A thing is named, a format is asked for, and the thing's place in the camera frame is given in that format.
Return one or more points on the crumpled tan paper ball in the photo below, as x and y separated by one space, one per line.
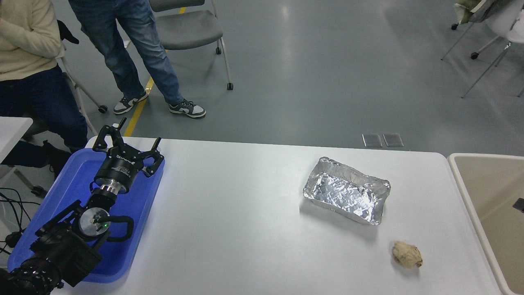
407 255

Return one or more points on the black cloth item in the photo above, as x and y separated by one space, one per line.
67 35

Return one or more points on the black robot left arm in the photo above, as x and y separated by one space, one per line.
61 250

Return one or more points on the olive patterned cloth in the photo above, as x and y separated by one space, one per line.
470 8

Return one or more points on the small white side table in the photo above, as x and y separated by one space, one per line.
12 131

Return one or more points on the white-framed castor chair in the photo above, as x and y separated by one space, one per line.
102 109

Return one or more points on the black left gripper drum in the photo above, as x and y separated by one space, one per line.
118 170

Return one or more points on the standing person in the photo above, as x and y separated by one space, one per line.
135 45

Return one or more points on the grey padded chair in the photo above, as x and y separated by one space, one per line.
192 28

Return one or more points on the crumpled foil tray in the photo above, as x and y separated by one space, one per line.
344 192

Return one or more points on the blue plastic tray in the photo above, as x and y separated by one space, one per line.
135 213

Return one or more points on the large pale bin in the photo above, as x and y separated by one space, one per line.
491 192

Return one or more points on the seated person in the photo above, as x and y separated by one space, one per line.
28 49

